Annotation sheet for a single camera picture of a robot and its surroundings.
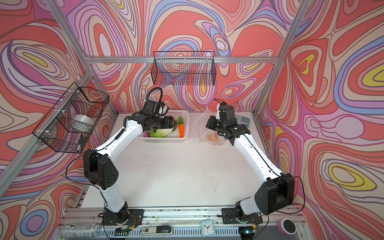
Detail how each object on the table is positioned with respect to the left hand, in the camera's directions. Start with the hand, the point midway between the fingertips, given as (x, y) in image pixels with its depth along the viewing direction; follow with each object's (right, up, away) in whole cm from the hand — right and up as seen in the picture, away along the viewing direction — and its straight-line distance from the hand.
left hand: (172, 122), depth 86 cm
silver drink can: (-44, -50, -20) cm, 69 cm away
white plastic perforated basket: (-1, -10, +18) cm, 21 cm away
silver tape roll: (-41, -1, -16) cm, 44 cm away
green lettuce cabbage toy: (-9, -7, +15) cm, 19 cm away
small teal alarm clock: (+19, -50, -17) cm, 56 cm away
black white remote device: (-2, -49, -20) cm, 53 cm away
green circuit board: (-23, -54, -15) cm, 61 cm away
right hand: (+21, -1, -6) cm, 22 cm away
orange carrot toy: (+3, +1, +21) cm, 22 cm away
